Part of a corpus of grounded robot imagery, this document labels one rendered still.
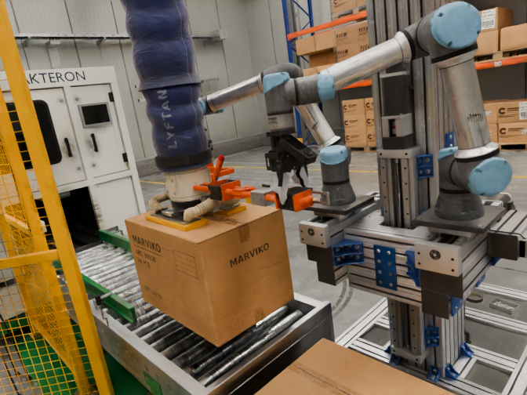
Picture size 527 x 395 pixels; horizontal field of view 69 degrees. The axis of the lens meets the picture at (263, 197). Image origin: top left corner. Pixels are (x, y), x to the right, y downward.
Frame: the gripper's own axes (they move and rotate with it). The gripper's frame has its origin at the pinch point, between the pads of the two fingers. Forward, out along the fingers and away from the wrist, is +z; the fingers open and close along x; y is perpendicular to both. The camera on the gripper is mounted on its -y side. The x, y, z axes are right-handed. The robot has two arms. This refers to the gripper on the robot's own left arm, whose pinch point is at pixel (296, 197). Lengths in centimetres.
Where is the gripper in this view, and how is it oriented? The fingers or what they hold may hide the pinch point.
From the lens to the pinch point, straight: 114.0
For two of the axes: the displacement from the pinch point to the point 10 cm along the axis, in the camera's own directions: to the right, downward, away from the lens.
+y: -6.6, -0.9, 7.5
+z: 1.4, 9.6, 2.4
